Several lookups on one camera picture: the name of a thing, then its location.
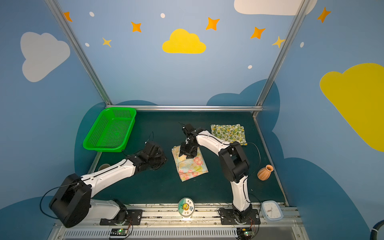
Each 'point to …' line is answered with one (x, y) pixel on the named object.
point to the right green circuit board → (244, 233)
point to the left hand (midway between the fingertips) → (172, 158)
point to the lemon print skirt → (230, 133)
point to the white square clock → (271, 210)
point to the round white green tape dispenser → (186, 206)
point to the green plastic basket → (111, 130)
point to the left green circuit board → (119, 232)
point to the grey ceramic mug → (103, 166)
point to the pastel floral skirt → (190, 168)
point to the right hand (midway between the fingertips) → (182, 155)
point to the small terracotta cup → (264, 173)
